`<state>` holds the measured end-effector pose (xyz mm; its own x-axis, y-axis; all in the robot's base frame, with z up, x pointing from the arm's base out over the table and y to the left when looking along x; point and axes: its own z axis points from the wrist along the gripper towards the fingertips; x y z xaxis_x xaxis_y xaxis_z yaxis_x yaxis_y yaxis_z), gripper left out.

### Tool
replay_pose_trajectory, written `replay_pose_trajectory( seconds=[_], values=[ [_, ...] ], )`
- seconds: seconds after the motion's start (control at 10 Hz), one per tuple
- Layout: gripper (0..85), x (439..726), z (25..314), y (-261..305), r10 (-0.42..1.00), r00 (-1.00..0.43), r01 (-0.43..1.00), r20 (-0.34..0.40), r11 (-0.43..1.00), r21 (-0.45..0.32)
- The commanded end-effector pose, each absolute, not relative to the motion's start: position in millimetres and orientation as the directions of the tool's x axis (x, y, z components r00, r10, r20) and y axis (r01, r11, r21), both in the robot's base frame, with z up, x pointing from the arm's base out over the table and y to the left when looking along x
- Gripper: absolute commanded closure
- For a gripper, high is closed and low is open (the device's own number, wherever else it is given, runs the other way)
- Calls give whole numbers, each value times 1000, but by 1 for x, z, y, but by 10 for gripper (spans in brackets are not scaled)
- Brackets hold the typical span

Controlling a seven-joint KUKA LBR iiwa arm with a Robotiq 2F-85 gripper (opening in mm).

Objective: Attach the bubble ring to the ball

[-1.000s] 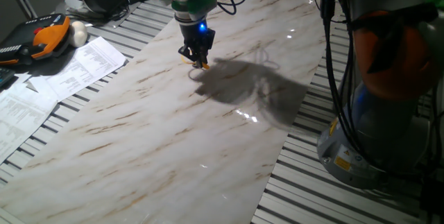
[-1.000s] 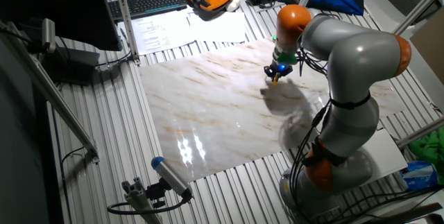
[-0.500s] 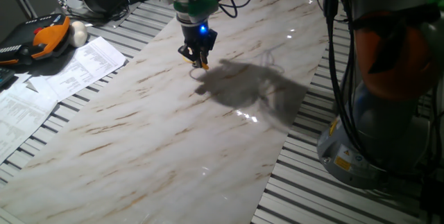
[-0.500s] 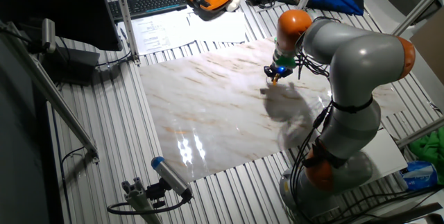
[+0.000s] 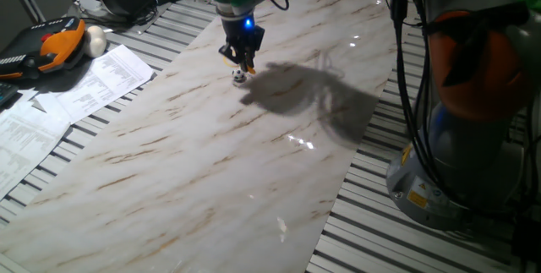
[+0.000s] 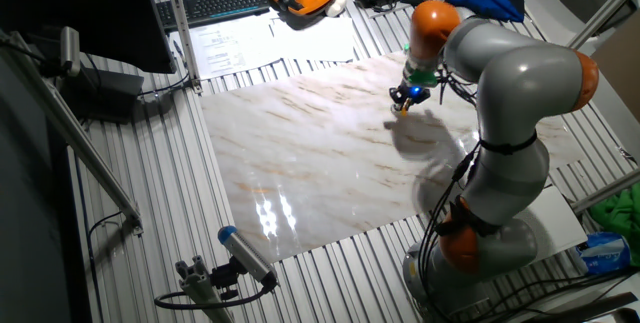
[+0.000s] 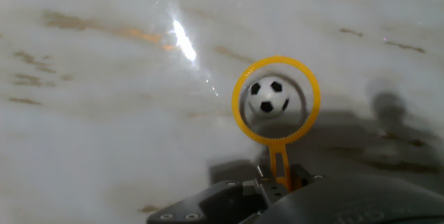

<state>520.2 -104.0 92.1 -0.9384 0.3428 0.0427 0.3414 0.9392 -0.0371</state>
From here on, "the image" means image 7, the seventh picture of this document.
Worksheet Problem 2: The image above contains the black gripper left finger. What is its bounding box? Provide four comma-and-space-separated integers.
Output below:
146, 164, 291, 224

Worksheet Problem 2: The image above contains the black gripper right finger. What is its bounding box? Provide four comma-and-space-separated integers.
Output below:
289, 163, 327, 191

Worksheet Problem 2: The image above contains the yellow plastic bubble ring wand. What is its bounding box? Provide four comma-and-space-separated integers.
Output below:
231, 55, 322, 192

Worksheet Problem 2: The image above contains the small black white soccer ball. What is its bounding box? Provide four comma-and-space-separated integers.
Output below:
246, 75, 291, 119

